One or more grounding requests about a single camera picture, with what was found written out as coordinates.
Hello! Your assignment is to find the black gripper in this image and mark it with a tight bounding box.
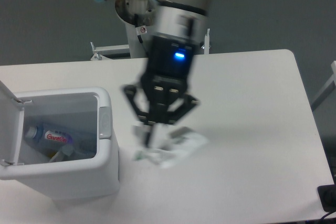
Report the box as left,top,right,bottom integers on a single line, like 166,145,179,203
121,36,200,147

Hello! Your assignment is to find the white paper wrapper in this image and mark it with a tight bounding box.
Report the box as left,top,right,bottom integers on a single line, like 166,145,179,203
134,124,209,168

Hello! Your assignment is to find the clear plastic bottle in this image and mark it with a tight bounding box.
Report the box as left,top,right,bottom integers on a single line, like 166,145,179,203
24,123,97,153

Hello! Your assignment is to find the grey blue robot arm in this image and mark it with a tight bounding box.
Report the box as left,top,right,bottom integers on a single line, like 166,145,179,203
96,0,211,146

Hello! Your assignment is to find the white trash inside can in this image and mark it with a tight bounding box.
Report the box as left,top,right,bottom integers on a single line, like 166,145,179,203
49,145,74,163

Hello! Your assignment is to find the white trash can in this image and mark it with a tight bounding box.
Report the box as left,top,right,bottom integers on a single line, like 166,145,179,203
1,84,120,200

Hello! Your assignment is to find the white trash can lid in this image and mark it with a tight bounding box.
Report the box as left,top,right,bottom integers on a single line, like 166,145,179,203
1,82,32,166

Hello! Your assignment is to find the white furniture part at right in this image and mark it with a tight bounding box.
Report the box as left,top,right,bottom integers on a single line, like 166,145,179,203
310,61,335,111

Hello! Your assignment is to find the black device at table edge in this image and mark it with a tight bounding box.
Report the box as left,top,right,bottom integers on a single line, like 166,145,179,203
317,184,335,212

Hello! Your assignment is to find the white metal base frame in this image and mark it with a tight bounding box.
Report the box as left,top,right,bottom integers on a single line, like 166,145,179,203
90,28,212,61

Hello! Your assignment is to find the black cable on pedestal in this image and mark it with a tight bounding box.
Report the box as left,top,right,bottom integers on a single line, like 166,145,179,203
134,13,152,58

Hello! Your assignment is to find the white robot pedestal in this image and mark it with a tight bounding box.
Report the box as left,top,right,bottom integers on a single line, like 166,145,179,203
115,0,156,58

